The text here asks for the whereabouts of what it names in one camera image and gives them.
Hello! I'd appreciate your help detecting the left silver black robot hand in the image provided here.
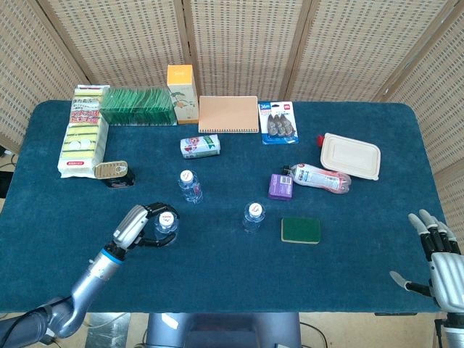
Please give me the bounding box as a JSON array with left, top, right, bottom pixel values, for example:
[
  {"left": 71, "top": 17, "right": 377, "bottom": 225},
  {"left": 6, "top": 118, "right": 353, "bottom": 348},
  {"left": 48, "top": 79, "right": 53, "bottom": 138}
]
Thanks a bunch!
[{"left": 112, "top": 202, "right": 181, "bottom": 251}]

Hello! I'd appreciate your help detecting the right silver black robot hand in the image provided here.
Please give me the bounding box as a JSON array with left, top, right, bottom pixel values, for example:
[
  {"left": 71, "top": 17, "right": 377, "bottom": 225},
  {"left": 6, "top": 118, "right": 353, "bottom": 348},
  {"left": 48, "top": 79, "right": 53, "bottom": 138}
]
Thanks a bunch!
[{"left": 389, "top": 208, "right": 464, "bottom": 315}]

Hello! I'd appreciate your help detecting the clear water bottle white cap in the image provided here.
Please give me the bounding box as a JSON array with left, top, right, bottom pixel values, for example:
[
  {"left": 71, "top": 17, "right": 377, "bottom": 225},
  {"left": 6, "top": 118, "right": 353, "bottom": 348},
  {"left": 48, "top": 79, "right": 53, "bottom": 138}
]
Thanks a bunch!
[
  {"left": 154, "top": 212, "right": 181, "bottom": 244},
  {"left": 177, "top": 169, "right": 204, "bottom": 204},
  {"left": 241, "top": 201, "right": 265, "bottom": 234}
]

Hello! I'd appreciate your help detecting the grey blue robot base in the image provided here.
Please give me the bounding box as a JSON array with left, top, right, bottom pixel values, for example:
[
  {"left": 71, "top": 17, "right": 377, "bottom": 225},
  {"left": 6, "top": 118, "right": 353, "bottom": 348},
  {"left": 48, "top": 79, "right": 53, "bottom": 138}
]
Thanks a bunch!
[{"left": 144, "top": 312, "right": 302, "bottom": 348}]

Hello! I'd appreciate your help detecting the black gold food tin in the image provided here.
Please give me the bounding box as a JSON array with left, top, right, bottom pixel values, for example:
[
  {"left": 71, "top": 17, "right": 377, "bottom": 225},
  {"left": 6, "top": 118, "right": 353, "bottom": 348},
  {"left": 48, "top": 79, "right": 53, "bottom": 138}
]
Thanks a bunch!
[{"left": 93, "top": 160, "right": 137, "bottom": 190}]

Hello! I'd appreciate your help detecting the yellow sponge multipack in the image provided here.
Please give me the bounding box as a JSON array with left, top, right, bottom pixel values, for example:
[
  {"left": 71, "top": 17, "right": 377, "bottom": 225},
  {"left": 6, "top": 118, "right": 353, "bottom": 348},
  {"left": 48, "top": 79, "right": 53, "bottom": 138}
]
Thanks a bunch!
[{"left": 57, "top": 84, "right": 111, "bottom": 179}]

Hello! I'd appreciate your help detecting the silver metal table foot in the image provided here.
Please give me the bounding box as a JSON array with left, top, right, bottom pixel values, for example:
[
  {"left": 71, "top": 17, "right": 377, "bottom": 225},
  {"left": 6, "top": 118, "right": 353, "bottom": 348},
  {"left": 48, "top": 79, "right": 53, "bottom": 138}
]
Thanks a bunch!
[{"left": 86, "top": 313, "right": 131, "bottom": 348}]

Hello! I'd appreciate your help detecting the blue table cloth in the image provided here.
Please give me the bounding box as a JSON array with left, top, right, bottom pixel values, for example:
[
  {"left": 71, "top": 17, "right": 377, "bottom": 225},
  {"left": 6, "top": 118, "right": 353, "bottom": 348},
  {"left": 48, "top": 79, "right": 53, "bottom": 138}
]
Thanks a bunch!
[{"left": 0, "top": 99, "right": 454, "bottom": 315}]

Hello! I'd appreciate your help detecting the green tea bag box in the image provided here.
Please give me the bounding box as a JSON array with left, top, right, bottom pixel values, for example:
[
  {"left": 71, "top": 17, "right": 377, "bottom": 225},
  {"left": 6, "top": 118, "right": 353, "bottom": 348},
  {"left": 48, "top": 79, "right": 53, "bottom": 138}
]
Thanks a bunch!
[{"left": 98, "top": 86, "right": 178, "bottom": 127}]

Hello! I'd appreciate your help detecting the black floor device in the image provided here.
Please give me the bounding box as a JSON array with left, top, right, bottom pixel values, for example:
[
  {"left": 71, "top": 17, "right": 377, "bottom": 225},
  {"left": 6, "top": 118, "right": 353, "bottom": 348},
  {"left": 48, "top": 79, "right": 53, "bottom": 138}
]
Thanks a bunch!
[{"left": 0, "top": 170, "right": 15, "bottom": 199}]

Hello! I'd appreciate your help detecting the tall orange white carton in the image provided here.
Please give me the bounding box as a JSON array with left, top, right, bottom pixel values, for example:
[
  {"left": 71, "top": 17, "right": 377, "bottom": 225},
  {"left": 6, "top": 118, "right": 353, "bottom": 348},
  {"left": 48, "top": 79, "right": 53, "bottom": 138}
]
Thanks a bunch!
[{"left": 166, "top": 64, "right": 199, "bottom": 125}]

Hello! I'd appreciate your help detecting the orange spiral notebook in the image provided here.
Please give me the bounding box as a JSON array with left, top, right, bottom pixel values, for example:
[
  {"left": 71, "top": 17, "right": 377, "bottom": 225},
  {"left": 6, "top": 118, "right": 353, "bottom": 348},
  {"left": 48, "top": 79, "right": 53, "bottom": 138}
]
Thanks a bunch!
[{"left": 197, "top": 94, "right": 260, "bottom": 135}]

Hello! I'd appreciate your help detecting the small purple box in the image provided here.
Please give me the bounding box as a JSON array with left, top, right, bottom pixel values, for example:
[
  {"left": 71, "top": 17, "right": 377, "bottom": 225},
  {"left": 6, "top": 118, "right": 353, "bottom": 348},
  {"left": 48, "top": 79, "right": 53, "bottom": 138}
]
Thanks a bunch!
[{"left": 268, "top": 173, "right": 294, "bottom": 201}]

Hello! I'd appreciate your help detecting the green yellow scouring sponge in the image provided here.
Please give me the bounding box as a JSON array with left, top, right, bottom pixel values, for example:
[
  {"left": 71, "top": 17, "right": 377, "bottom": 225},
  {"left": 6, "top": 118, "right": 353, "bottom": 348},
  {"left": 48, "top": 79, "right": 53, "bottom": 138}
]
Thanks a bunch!
[{"left": 280, "top": 216, "right": 322, "bottom": 245}]

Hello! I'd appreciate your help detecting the beige lidded food container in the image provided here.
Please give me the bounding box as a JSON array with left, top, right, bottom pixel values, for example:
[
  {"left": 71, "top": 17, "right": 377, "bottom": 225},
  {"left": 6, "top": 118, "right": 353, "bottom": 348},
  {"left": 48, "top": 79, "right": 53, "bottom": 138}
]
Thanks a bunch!
[{"left": 319, "top": 132, "right": 382, "bottom": 181}]

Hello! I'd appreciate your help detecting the blue correction tape pack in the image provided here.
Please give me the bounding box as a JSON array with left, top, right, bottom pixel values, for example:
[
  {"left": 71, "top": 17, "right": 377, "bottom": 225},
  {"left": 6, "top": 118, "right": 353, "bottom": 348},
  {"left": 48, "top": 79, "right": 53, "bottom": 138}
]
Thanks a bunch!
[{"left": 257, "top": 101, "right": 300, "bottom": 146}]

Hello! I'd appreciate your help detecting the woven wooden folding screen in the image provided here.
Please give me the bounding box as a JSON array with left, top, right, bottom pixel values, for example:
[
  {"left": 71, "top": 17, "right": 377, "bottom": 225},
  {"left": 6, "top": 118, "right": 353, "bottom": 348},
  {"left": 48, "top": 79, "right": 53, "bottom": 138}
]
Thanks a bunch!
[{"left": 0, "top": 0, "right": 464, "bottom": 240}]

